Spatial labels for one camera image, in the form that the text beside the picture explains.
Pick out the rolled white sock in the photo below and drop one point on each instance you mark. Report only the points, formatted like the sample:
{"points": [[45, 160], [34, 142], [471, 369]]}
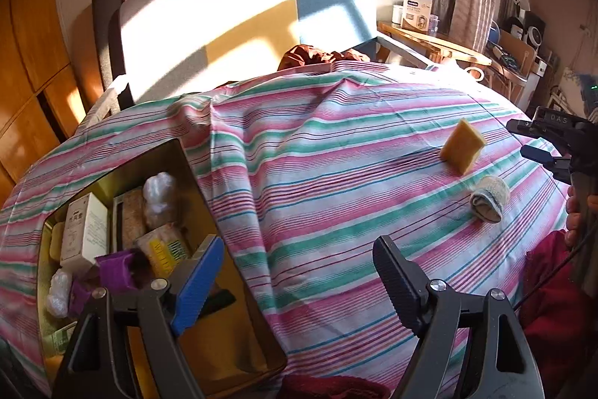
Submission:
{"points": [[489, 198]]}

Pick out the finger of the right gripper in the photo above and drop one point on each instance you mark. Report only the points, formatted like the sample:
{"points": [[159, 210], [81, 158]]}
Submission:
{"points": [[521, 127], [558, 166]]}

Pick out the cream tea carton box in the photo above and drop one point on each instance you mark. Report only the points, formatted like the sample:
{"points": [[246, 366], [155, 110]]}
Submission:
{"points": [[85, 235]]}

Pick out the purple foil wrapper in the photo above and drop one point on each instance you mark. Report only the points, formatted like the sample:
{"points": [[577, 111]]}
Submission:
{"points": [[79, 295]]}

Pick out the large yellow sponge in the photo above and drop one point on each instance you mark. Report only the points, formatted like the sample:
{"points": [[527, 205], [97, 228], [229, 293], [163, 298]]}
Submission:
{"points": [[232, 349]]}

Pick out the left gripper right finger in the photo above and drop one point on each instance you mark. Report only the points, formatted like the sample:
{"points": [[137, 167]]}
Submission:
{"points": [[497, 362]]}

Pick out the cardboard box with clutter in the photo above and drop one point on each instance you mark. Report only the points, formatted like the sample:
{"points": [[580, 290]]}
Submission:
{"points": [[517, 50]]}

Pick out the wooden side table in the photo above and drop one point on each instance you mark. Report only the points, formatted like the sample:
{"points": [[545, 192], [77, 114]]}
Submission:
{"points": [[436, 49]]}

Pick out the gold tin box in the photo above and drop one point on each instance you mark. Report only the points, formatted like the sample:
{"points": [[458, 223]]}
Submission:
{"points": [[194, 221]]}

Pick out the dark red clothes heap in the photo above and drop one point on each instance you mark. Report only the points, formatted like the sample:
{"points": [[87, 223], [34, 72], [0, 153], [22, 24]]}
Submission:
{"points": [[306, 55]]}

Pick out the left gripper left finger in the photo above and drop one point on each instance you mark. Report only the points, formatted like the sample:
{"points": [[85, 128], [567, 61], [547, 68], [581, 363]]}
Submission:
{"points": [[98, 362]]}

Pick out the grain snack packet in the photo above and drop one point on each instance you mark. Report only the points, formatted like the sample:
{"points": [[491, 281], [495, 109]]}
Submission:
{"points": [[127, 219]]}

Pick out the square yellow sponge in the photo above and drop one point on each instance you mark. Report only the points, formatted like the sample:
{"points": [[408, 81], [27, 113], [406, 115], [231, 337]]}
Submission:
{"points": [[56, 241]]}

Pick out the upright yellow sponge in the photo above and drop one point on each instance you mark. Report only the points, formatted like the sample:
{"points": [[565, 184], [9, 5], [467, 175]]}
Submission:
{"points": [[463, 146]]}

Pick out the packaged bread snack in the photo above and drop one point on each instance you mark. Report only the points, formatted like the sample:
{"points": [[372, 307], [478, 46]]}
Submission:
{"points": [[164, 247]]}

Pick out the white mug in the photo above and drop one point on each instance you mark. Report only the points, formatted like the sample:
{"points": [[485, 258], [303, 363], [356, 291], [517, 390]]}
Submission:
{"points": [[476, 73]]}

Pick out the small green white carton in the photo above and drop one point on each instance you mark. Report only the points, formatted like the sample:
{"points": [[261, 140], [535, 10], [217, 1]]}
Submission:
{"points": [[56, 343]]}

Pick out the striped bed sheet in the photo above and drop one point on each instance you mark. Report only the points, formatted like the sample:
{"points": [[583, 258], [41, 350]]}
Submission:
{"points": [[302, 172]]}

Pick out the white plastic bag ball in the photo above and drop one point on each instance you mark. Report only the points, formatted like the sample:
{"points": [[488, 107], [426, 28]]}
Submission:
{"points": [[160, 200]]}

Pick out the white blue product box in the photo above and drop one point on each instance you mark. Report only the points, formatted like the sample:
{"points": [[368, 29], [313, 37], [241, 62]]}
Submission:
{"points": [[416, 15]]}

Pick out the person's right hand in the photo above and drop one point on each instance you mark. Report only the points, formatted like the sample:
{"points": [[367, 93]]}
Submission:
{"points": [[575, 221]]}

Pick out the clear plastic bag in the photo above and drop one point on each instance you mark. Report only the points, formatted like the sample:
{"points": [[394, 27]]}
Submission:
{"points": [[58, 296]]}

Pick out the wooden wardrobe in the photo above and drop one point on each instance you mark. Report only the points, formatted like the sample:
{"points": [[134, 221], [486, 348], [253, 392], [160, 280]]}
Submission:
{"points": [[41, 105]]}

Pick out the red blanket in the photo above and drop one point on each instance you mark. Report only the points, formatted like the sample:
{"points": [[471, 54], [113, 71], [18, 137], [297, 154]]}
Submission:
{"points": [[556, 320]]}

